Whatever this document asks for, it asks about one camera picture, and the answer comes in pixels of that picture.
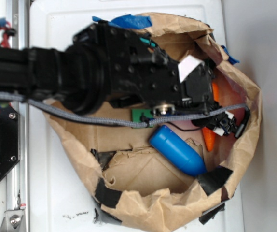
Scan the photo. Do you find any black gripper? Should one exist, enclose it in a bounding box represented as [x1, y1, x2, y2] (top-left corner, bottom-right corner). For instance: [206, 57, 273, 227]
[72, 24, 219, 115]

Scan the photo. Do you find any orange toy carrot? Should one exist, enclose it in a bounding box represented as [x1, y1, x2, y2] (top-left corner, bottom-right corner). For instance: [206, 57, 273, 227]
[202, 82, 219, 152]

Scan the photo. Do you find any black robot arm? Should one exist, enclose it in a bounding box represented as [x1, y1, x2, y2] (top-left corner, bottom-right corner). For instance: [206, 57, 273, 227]
[0, 24, 219, 115]

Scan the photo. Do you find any green rectangular block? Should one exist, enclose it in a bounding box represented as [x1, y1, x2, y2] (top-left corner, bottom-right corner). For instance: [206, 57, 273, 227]
[131, 109, 153, 128]

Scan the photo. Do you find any blue tape strip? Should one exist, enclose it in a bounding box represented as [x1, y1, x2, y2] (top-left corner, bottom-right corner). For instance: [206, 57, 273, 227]
[92, 14, 152, 29]

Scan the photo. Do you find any blue plastic bottle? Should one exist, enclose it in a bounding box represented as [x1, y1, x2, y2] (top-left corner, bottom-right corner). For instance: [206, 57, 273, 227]
[149, 125, 207, 176]

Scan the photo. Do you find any brown paper bag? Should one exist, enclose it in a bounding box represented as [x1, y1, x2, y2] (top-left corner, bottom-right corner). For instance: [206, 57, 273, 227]
[47, 13, 262, 232]

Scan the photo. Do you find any grey braided cable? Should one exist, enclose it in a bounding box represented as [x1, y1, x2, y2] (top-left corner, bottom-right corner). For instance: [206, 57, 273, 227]
[0, 91, 249, 128]

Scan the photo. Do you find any aluminium frame rail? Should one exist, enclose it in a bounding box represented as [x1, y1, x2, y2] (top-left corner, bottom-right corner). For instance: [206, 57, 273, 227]
[6, 0, 31, 232]

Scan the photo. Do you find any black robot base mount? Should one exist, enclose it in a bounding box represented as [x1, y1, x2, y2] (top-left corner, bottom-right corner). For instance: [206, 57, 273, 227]
[0, 106, 19, 182]

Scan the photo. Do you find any metal corner bracket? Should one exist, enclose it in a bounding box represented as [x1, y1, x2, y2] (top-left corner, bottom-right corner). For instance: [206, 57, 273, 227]
[0, 209, 26, 232]

